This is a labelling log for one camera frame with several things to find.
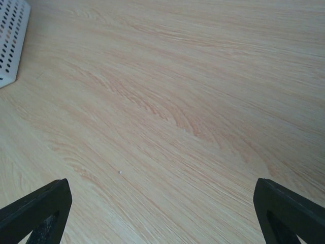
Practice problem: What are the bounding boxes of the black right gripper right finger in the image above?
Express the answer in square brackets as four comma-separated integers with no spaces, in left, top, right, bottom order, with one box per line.
[253,178,324,243]

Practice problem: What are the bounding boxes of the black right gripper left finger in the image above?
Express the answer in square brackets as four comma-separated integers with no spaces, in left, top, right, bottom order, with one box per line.
[1,178,72,243]

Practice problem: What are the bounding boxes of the white perforated plastic basket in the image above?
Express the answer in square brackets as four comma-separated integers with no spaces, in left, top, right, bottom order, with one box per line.
[0,0,31,88]

